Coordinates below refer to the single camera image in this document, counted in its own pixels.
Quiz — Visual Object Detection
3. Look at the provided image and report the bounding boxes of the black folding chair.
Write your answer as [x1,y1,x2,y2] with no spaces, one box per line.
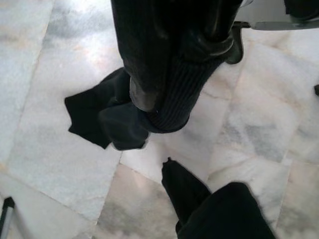
[228,0,319,97]

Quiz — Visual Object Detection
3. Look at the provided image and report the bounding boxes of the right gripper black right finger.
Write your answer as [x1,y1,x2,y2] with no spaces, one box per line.
[175,182,276,239]

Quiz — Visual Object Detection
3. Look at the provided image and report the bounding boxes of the silver clothes rack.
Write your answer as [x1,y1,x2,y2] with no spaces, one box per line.
[0,196,16,239]

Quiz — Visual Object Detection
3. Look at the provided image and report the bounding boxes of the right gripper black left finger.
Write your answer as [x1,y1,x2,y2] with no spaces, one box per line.
[161,156,212,225]

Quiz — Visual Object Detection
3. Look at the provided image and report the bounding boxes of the navy garment red stripes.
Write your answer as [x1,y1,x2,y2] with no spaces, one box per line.
[64,0,237,151]

